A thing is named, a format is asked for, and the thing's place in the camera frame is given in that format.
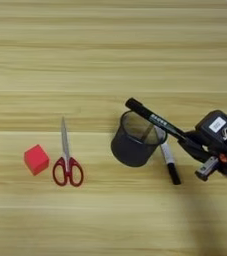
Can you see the black marker pen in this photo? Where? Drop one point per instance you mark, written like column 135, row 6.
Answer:
column 151, row 117

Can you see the red foam cube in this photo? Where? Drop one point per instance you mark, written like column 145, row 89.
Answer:
column 36, row 160

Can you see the white marker with black cap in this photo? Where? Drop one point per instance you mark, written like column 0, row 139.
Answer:
column 168, row 156

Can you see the black mesh pen cup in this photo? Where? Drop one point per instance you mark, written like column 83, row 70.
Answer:
column 131, row 150

